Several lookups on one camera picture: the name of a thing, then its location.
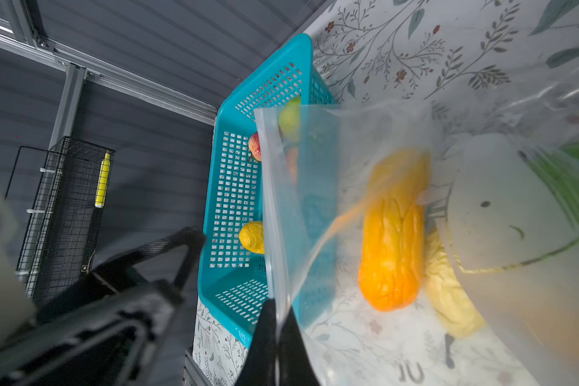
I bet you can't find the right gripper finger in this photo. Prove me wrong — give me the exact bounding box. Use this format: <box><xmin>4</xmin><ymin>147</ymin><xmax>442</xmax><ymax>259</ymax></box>
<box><xmin>235</xmin><ymin>299</ymin><xmax>319</xmax><ymax>386</ymax></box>

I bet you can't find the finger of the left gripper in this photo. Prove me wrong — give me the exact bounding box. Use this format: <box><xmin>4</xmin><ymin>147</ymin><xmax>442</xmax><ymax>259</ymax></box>
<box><xmin>0</xmin><ymin>281</ymin><xmax>183</xmax><ymax>385</ymax></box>
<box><xmin>35</xmin><ymin>226</ymin><xmax>207</xmax><ymax>324</ymax></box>

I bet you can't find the yellow toy lemon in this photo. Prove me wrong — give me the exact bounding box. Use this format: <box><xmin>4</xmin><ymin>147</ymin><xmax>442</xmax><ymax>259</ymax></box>
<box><xmin>239</xmin><ymin>221</ymin><xmax>265</xmax><ymax>255</ymax></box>

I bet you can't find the pale yellow toy pear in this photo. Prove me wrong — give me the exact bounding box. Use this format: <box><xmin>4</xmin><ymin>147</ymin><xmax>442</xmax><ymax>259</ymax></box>
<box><xmin>424</xmin><ymin>231</ymin><xmax>487</xmax><ymax>339</ymax></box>

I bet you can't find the clear zip top bag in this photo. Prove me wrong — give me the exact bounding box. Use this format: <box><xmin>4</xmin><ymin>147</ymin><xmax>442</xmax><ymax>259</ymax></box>
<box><xmin>255</xmin><ymin>72</ymin><xmax>579</xmax><ymax>385</ymax></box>

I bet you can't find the teal plastic basket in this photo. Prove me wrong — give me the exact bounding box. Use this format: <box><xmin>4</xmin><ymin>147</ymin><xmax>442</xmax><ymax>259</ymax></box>
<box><xmin>198</xmin><ymin>34</ymin><xmax>335</xmax><ymax>347</ymax></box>

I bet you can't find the yellow marker in basket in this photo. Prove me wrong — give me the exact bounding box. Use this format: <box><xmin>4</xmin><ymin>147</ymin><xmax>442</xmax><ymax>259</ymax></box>
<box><xmin>95</xmin><ymin>152</ymin><xmax>111</xmax><ymax>208</ymax></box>

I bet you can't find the pale red toy strawberry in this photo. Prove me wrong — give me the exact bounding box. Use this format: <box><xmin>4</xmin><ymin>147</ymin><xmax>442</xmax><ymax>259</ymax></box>
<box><xmin>249</xmin><ymin>133</ymin><xmax>262</xmax><ymax>162</ymax></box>

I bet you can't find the green toy pear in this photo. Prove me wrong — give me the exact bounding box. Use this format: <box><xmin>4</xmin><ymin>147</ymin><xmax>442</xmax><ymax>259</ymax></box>
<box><xmin>278</xmin><ymin>96</ymin><xmax>301</xmax><ymax>143</ymax></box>

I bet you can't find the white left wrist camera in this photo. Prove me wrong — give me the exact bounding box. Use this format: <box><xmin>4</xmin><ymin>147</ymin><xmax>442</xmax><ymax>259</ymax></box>
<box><xmin>0</xmin><ymin>184</ymin><xmax>37</xmax><ymax>355</ymax></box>

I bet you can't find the black wire wall basket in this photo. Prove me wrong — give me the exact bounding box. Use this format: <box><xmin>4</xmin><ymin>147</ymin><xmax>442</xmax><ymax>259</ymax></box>
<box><xmin>5</xmin><ymin>137</ymin><xmax>114</xmax><ymax>307</ymax></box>

